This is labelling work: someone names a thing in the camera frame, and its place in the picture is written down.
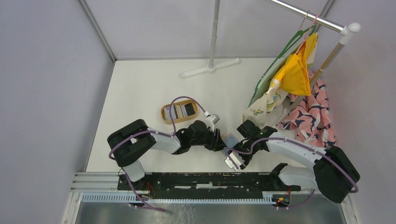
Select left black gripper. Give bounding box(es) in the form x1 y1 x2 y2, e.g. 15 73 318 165
190 126 227 152

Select light blue card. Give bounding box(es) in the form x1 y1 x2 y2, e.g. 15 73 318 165
222 133 239 148

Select tan oval card holder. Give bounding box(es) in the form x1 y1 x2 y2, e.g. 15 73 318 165
161 99 199 125

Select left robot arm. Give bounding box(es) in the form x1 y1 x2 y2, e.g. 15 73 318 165
107 119 226 190

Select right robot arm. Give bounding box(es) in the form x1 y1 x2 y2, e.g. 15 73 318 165
234 120 361 203

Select cards in holder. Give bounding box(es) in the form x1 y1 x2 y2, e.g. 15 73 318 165
163 103 196 121

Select white printed garment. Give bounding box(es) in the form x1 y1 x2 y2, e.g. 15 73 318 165
242 47 316 127

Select white clothes rack stand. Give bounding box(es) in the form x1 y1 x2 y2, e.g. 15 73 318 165
180 0 241 79

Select pink patterned garment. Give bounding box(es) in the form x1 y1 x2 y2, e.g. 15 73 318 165
277 79 337 148

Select green clothes hanger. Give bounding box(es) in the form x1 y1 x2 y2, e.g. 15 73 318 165
248 25 317 106

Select yellow garment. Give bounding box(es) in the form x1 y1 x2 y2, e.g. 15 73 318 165
270 33 318 96

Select pink clothes hanger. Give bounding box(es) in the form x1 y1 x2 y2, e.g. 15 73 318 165
295 14 320 54

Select wooden rack pole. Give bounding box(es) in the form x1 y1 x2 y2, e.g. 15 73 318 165
270 42 345 127

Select metal hanging rod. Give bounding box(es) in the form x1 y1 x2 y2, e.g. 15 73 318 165
267 0 361 36

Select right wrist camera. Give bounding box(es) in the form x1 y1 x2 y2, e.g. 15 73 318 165
225 151 244 171

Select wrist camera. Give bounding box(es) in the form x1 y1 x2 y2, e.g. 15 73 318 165
204 111 219 126
225 151 244 171

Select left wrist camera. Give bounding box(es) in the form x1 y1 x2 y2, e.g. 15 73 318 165
204 111 219 126

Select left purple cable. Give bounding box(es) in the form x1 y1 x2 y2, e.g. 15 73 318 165
108 96 211 161

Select white slotted cable duct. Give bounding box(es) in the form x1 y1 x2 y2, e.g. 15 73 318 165
81 193 276 205

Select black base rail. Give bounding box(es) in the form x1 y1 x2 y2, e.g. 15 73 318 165
132 172 301 199

